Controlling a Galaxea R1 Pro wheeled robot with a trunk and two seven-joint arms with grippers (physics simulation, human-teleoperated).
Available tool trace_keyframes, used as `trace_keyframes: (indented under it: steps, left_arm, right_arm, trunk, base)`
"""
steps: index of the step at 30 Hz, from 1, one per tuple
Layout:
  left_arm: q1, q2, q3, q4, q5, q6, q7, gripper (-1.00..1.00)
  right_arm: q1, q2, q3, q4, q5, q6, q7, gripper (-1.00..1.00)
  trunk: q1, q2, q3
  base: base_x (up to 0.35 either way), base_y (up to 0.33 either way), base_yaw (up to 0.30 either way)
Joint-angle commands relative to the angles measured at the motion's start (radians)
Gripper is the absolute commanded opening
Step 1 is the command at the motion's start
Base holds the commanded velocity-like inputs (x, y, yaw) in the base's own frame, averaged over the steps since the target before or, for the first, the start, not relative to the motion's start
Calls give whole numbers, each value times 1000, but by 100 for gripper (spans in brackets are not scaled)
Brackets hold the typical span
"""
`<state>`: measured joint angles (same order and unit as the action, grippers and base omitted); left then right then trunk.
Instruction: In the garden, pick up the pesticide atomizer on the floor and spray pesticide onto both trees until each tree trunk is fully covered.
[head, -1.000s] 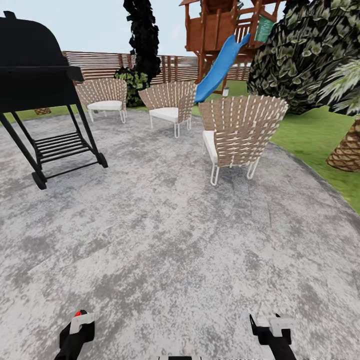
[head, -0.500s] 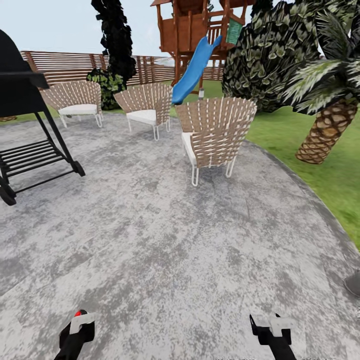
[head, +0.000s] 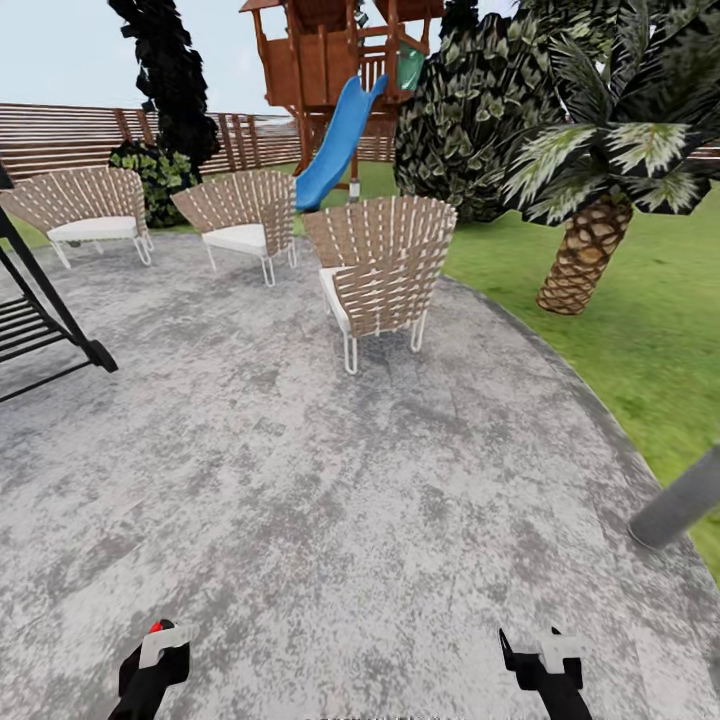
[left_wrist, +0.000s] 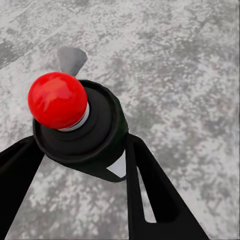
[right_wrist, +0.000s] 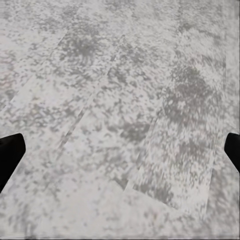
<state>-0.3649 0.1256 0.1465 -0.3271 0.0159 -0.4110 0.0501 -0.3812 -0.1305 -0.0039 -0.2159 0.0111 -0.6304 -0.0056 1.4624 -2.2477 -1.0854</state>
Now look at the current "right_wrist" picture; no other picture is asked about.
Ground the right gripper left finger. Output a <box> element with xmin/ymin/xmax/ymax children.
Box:
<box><xmin>0</xmin><ymin>133</ymin><xmax>26</xmax><ymax>193</ymax></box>

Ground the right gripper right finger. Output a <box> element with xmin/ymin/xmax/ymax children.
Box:
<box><xmin>224</xmin><ymin>133</ymin><xmax>240</xmax><ymax>173</ymax></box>

